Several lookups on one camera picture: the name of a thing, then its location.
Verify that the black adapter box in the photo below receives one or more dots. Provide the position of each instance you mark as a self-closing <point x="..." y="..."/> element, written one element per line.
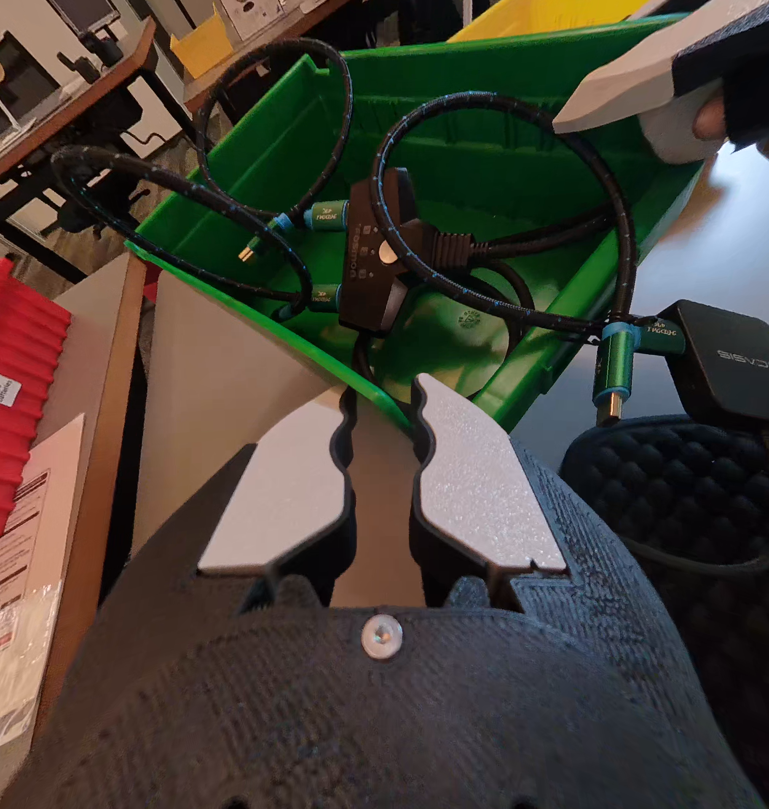
<point x="738" y="360"/>

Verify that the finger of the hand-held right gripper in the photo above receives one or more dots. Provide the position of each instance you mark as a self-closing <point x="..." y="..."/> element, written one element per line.
<point x="637" y="70"/>

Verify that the yellow plastic bin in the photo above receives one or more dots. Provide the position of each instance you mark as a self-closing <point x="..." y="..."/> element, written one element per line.
<point x="549" y="15"/>
<point x="205" y="48"/>

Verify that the black foam pad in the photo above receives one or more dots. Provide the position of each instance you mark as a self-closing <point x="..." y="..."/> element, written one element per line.
<point x="663" y="506"/>

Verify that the black HDMI switch box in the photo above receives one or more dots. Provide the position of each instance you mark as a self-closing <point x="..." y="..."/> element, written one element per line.
<point x="384" y="253"/>

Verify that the green plastic bin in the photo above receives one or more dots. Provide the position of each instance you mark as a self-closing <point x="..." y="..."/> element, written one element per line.
<point x="523" y="177"/>

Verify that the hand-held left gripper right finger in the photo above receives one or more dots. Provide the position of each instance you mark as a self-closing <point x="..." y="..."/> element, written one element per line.
<point x="486" y="493"/>

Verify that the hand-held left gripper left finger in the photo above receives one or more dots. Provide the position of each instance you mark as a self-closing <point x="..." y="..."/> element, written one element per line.
<point x="277" y="499"/>

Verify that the red ribbed plastic bin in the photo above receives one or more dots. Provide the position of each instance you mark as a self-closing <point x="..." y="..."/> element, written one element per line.
<point x="18" y="379"/>

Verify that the wooden office desk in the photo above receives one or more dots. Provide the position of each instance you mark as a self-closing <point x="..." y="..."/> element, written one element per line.
<point x="94" y="95"/>

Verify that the person's right hand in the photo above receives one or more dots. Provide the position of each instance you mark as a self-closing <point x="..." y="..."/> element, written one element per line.
<point x="709" y="120"/>

